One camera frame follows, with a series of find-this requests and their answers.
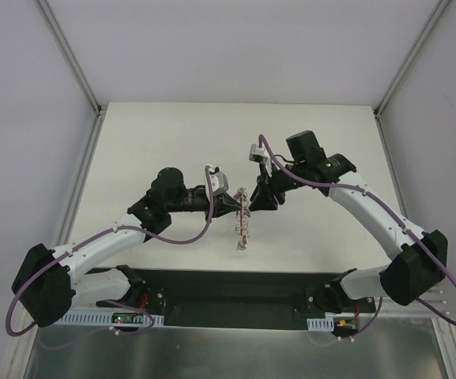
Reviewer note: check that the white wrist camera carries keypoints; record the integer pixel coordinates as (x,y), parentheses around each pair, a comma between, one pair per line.
(261,156)
(216,182)

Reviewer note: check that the aluminium frame post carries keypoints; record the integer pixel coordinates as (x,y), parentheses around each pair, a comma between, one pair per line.
(63,44)
(435,16)

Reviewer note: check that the left white cable duct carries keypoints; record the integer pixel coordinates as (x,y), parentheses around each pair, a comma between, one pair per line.
(109,318)

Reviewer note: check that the left aluminium frame post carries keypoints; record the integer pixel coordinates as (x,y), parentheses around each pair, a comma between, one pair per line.
(63,44)

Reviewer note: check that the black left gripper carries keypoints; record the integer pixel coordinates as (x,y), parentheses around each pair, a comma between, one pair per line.
(223,201)

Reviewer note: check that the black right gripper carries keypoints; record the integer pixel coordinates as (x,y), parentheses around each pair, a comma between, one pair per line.
(269,190)

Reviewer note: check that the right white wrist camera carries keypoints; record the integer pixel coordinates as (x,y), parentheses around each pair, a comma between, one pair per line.
(261,156)

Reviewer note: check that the right aluminium frame post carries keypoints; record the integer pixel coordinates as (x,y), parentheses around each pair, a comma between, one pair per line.
(435,16)

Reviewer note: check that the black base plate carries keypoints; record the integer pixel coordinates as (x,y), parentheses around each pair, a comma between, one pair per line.
(213,299)

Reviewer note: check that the right white cable duct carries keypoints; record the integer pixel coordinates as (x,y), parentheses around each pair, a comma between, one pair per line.
(325,324)

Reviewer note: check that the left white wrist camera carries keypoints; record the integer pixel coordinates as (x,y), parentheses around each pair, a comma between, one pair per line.
(216,182)

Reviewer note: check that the red-handled metal key organizer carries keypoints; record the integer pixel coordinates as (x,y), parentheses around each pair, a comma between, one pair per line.
(243,216)

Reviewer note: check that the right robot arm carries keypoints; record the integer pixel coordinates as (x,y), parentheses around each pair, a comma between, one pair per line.
(416,257)

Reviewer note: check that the white cable duct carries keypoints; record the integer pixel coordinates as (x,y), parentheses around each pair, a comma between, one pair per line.
(109,318)
(325,324)

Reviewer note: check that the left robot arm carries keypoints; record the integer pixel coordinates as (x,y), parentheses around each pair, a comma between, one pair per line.
(52,281)

